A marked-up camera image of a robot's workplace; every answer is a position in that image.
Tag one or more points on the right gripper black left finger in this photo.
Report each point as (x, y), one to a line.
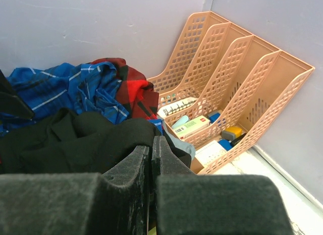
(115, 202)

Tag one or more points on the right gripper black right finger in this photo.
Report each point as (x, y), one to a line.
(187, 203)

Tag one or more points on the black shirt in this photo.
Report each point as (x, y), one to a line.
(67, 142)

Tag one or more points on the red plaid shirt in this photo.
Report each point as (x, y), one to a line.
(136, 93)

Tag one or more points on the blue plaid shirt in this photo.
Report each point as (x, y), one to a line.
(81, 88)

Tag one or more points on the white paper pad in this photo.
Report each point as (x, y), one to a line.
(210, 152)

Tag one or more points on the grey cloth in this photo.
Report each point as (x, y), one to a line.
(184, 146)

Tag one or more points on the green white box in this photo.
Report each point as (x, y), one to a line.
(191, 127)

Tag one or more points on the yellow grey stapler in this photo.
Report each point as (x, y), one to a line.
(231, 133)

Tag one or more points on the blue small box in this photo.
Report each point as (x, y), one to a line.
(213, 116)

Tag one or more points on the white spiral notebook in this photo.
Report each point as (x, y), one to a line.
(176, 106)

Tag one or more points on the pink plastic file organizer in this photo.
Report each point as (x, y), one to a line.
(227, 69)

